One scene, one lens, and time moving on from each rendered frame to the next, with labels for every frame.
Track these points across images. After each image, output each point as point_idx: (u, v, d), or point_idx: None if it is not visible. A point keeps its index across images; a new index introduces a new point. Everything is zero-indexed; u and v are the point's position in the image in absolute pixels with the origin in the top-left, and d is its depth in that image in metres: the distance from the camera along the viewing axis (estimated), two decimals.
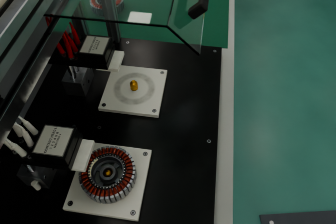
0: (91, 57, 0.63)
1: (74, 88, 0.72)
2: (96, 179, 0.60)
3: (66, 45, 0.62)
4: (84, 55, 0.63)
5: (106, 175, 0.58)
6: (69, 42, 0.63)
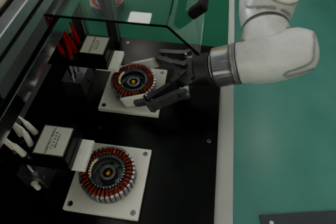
0: (91, 57, 0.63)
1: (74, 88, 0.72)
2: (96, 179, 0.60)
3: (66, 45, 0.62)
4: (84, 55, 0.63)
5: (106, 175, 0.58)
6: (69, 42, 0.63)
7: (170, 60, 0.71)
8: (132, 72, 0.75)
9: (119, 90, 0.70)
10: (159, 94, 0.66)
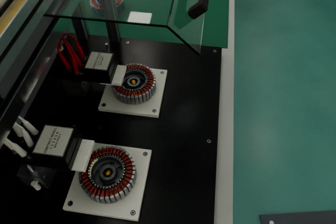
0: (95, 72, 0.67)
1: (74, 88, 0.72)
2: (96, 179, 0.60)
3: (72, 61, 0.66)
4: (89, 70, 0.67)
5: (106, 175, 0.58)
6: (75, 58, 0.67)
7: None
8: (132, 72, 0.75)
9: (119, 90, 0.70)
10: None
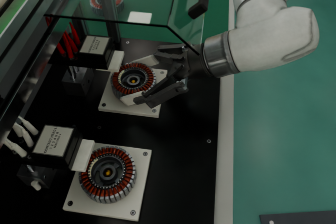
0: (91, 57, 0.63)
1: (74, 88, 0.72)
2: (96, 179, 0.60)
3: (66, 45, 0.62)
4: (84, 55, 0.63)
5: (106, 175, 0.58)
6: (69, 42, 0.63)
7: (168, 55, 0.70)
8: (132, 71, 0.74)
9: (119, 88, 0.69)
10: (157, 90, 0.65)
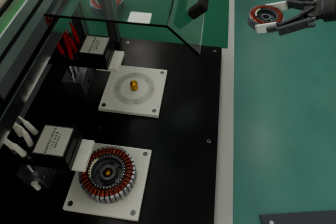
0: (91, 57, 0.63)
1: (74, 88, 0.72)
2: (96, 179, 0.60)
3: (66, 45, 0.62)
4: (84, 55, 0.63)
5: (106, 175, 0.58)
6: (69, 42, 0.63)
7: (300, 1, 0.90)
8: (265, 11, 0.96)
9: (256, 19, 0.92)
10: (289, 23, 0.86)
